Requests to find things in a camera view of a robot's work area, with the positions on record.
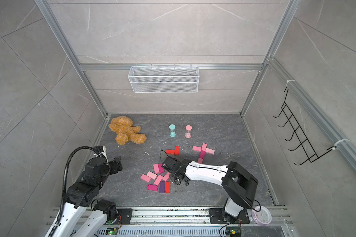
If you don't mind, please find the white wire mesh basket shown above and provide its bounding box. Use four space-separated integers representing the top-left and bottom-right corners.
128 66 200 93

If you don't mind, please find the brown teddy bear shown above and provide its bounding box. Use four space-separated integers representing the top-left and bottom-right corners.
109 116 147 145

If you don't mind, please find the light pink block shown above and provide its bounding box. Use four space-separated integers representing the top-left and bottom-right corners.
147 171 158 180
153 164 160 174
201 143 207 151

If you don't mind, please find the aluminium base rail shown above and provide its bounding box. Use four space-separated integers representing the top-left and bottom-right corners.
44 205 294 237

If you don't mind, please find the light pink block tilted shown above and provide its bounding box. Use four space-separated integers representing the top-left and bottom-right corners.
147 171 158 180

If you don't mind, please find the pink block carried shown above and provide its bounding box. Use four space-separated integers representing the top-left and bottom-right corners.
205 148 215 155
192 146 202 152

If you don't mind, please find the purple block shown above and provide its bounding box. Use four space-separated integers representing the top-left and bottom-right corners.
159 181 166 193

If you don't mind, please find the magenta block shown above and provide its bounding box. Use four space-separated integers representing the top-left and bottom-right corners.
147 184 158 192
199 150 206 159
158 164 165 174

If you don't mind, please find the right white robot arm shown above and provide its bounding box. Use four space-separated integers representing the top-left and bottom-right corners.
162 156 259 223

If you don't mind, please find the teal sand timer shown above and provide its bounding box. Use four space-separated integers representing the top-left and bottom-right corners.
169 124 176 137

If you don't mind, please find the pink block centre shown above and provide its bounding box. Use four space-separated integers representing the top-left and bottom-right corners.
154 175 163 186

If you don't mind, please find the black wire hook rack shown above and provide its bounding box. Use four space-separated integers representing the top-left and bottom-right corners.
273 87 338 166

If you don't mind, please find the black corrugated cable hose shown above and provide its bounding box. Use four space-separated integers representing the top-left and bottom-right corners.
47 146 104 237

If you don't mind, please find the pink block far left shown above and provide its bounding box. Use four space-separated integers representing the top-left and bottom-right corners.
141 174 151 183

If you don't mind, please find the pink block right tilted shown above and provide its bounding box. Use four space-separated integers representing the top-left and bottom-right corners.
162 172 170 182

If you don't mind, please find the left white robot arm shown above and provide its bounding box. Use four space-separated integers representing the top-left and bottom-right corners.
46 155 123 237

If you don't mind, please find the pink sand timer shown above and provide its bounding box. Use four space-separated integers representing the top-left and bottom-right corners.
185 125 192 139

